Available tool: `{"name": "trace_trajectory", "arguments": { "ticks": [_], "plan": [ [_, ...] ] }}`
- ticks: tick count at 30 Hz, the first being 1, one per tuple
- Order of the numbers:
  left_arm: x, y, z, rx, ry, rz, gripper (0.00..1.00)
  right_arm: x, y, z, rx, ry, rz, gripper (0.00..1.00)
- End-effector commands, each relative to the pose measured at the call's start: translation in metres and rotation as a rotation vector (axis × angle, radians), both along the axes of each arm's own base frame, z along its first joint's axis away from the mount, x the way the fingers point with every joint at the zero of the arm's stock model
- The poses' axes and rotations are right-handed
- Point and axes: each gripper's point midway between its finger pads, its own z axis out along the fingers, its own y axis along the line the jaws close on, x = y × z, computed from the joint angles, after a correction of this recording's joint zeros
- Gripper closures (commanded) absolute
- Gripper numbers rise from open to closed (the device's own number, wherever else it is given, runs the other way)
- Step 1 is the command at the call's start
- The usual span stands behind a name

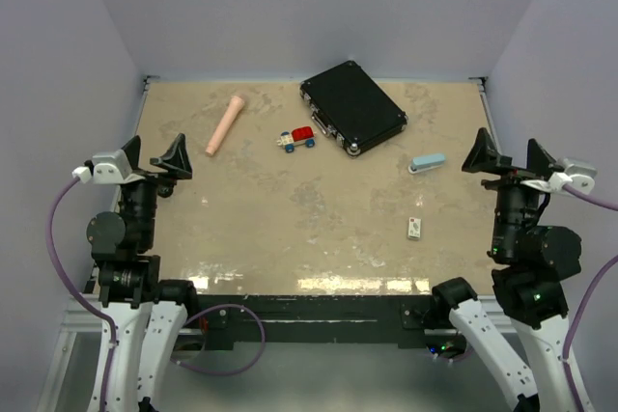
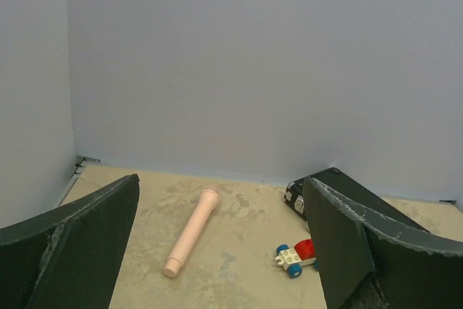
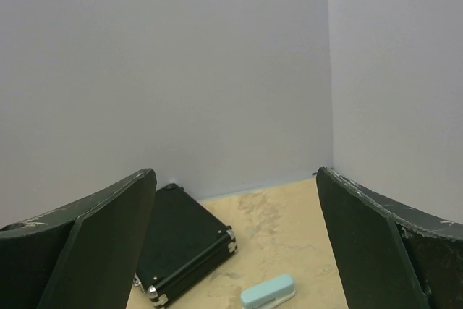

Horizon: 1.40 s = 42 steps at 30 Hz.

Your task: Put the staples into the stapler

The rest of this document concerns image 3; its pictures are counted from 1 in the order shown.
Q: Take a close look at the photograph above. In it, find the light blue stapler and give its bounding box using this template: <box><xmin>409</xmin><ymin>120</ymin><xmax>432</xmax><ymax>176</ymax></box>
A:
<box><xmin>240</xmin><ymin>274</ymin><xmax>296</xmax><ymax>309</ymax></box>

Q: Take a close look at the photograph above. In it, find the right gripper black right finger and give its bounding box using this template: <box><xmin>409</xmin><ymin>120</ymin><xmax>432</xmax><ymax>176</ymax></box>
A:
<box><xmin>316</xmin><ymin>167</ymin><xmax>462</xmax><ymax>308</ymax></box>

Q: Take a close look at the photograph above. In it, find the black metal-edged briefcase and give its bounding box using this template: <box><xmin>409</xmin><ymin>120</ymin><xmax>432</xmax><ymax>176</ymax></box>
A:
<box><xmin>134</xmin><ymin>183</ymin><xmax>238</xmax><ymax>308</ymax></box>

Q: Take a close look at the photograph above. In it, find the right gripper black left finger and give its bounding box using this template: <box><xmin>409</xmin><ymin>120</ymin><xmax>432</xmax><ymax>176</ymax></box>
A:
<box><xmin>1</xmin><ymin>169</ymin><xmax>157</xmax><ymax>308</ymax></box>

